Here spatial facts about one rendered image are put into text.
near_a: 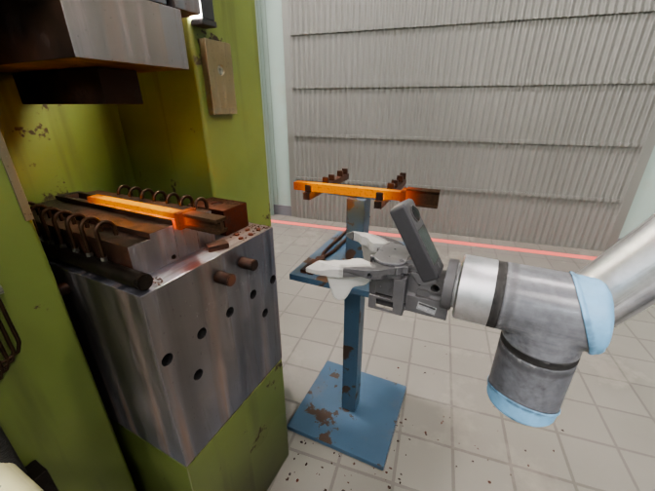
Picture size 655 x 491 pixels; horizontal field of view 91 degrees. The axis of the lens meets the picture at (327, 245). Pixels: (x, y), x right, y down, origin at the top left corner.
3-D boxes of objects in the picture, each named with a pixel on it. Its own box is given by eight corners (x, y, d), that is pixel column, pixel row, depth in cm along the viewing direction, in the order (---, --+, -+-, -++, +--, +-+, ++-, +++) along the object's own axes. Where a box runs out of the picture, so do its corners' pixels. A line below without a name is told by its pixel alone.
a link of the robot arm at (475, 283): (498, 278, 38) (499, 247, 46) (453, 269, 40) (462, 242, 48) (482, 339, 41) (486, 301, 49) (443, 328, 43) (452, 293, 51)
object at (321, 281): (410, 247, 123) (411, 243, 122) (383, 301, 90) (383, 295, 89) (338, 235, 134) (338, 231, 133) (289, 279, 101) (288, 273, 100)
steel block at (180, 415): (282, 358, 103) (273, 226, 85) (186, 468, 72) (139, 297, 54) (162, 311, 126) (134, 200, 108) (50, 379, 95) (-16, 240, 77)
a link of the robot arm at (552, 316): (601, 379, 37) (635, 304, 33) (481, 345, 42) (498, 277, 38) (585, 331, 44) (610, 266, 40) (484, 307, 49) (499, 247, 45)
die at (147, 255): (215, 242, 76) (210, 207, 72) (135, 280, 59) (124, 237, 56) (105, 216, 93) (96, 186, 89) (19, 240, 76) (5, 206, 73)
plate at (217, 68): (237, 113, 91) (230, 43, 84) (213, 114, 84) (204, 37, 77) (232, 113, 92) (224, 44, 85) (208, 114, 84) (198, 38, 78)
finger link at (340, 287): (308, 308, 46) (371, 301, 47) (307, 271, 44) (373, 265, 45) (306, 295, 49) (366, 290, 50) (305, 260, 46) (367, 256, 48)
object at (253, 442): (289, 454, 122) (282, 358, 103) (215, 575, 91) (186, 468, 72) (183, 398, 145) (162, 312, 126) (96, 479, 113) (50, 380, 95)
